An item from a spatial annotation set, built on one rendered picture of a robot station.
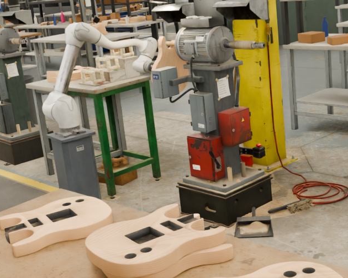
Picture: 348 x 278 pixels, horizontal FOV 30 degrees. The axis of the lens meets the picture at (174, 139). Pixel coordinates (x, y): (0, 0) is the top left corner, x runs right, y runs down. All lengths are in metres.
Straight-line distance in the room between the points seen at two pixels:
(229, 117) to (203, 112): 0.19
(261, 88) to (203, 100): 1.15
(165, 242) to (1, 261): 0.62
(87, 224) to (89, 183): 2.44
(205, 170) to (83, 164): 0.91
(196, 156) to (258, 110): 1.15
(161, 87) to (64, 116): 0.75
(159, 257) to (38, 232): 0.61
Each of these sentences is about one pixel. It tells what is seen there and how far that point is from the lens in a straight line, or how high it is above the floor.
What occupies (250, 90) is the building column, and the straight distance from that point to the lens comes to 5.55.
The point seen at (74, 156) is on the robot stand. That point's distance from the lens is 4.70.
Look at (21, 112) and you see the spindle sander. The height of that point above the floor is 0.49.
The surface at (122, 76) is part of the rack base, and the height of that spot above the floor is 0.96.
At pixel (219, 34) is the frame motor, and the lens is 4.41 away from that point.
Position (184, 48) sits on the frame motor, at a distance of 4.53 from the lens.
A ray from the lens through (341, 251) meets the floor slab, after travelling 4.13.
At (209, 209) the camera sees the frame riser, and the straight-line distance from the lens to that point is 4.65.
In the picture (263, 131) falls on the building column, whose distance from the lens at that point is 5.56.
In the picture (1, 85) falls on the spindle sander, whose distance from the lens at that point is 6.83.
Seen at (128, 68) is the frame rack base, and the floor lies 1.02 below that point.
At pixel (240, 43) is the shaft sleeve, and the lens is 4.31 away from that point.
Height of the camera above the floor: 1.83
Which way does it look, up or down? 15 degrees down
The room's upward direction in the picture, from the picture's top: 7 degrees counter-clockwise
